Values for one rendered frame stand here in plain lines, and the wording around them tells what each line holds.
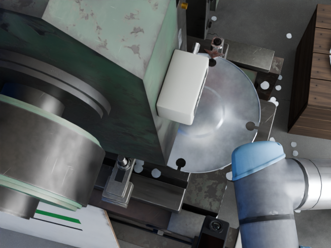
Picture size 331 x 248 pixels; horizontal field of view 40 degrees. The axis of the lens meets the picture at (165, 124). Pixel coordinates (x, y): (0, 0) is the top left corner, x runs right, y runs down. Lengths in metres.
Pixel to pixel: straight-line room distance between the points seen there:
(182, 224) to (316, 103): 0.66
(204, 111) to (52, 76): 0.65
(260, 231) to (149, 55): 0.31
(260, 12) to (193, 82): 1.62
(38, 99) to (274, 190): 0.33
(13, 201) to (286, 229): 0.35
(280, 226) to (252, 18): 1.53
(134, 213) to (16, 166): 0.79
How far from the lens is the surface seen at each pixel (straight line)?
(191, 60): 0.50
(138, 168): 1.11
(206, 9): 0.80
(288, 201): 0.64
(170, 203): 1.10
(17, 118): 0.42
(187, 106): 0.48
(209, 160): 1.04
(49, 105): 0.49
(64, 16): 0.36
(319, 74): 1.62
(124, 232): 1.78
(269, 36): 2.05
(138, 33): 0.40
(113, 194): 1.06
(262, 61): 1.28
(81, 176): 0.45
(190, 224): 1.15
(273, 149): 0.64
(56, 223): 1.56
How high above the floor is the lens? 1.79
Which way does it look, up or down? 73 degrees down
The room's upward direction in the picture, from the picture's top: 11 degrees counter-clockwise
